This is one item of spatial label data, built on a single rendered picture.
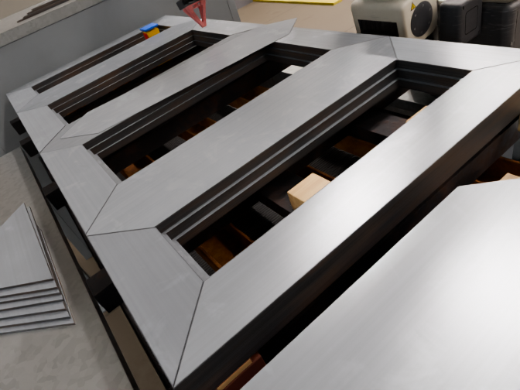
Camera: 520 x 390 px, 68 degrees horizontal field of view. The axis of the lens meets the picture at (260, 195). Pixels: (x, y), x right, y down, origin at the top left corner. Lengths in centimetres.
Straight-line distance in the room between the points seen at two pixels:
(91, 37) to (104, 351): 146
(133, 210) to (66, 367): 25
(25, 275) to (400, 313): 67
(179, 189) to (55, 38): 131
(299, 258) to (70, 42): 158
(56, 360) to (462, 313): 57
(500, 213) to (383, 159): 16
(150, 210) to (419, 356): 44
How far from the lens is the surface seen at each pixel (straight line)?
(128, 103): 111
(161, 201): 65
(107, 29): 192
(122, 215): 68
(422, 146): 59
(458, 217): 51
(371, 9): 144
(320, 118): 73
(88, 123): 111
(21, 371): 76
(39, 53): 187
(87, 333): 71
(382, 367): 40
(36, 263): 86
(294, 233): 50
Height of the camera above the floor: 121
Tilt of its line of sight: 38 degrees down
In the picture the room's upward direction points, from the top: 21 degrees counter-clockwise
